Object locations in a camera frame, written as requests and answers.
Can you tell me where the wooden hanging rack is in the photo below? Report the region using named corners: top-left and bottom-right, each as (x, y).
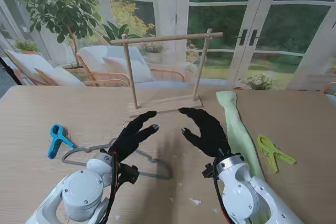
top-left (110, 28), bottom-right (224, 118)

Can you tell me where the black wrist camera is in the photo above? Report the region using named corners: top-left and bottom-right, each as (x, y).
top-left (201, 163), bottom-right (215, 179)
top-left (119, 163), bottom-right (140, 185)

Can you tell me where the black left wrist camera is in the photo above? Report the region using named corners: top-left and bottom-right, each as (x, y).
top-left (119, 163), bottom-right (140, 185)

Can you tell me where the light green square towel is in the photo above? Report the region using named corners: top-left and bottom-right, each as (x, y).
top-left (215, 90), bottom-right (272, 224)

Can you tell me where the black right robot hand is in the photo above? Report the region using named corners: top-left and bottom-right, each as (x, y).
top-left (178, 107), bottom-right (233, 159)

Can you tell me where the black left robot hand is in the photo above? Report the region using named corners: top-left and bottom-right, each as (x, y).
top-left (108, 110), bottom-right (160, 164)

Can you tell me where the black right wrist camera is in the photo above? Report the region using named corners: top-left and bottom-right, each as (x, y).
top-left (201, 163), bottom-right (215, 179)

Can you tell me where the blue clothes peg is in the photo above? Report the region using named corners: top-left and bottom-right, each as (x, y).
top-left (47, 123), bottom-right (77, 159)

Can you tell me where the grey heart clothes hanger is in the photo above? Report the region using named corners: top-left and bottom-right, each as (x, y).
top-left (61, 120), bottom-right (173, 180)

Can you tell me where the printed garden room backdrop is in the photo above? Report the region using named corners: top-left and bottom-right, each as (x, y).
top-left (0, 0), bottom-right (336, 91)

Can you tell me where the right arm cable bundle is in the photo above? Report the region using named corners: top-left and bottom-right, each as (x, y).
top-left (213, 155), bottom-right (237, 224)

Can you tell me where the black tripod leg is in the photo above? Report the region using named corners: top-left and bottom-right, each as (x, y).
top-left (0, 56), bottom-right (24, 86)

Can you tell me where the lime green clothes peg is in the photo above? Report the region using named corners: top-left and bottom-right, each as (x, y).
top-left (256, 135), bottom-right (297, 174)

